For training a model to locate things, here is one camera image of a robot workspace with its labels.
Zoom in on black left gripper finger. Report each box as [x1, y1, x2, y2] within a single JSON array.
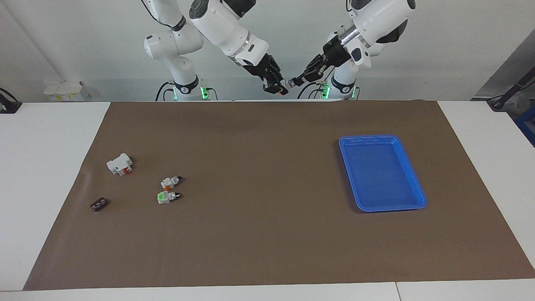
[[290, 54, 329, 87], [307, 66, 331, 82]]

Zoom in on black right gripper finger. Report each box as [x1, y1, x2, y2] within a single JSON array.
[[262, 77, 289, 96], [270, 56, 285, 84]]

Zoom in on blue plastic tray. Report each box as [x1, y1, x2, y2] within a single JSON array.
[[339, 134, 428, 213]]

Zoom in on brown table mat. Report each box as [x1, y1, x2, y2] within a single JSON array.
[[23, 99, 535, 291]]

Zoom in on white circuit breaker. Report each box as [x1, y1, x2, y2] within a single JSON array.
[[106, 153, 134, 176]]

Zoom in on black stand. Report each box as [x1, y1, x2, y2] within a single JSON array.
[[487, 69, 535, 112]]

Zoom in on white background boxes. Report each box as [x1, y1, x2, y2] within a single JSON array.
[[43, 81, 90, 102]]

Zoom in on blue crate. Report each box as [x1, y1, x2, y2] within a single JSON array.
[[514, 105, 535, 147]]

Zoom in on black base cable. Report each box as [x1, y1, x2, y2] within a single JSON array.
[[297, 71, 336, 100], [156, 81, 176, 102]]

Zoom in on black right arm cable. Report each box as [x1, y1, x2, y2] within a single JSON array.
[[140, 0, 158, 21]]

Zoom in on white green selector switch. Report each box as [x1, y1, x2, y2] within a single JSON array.
[[157, 191, 181, 205]]

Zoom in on black clamp mount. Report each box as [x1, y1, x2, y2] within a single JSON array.
[[0, 88, 22, 114]]

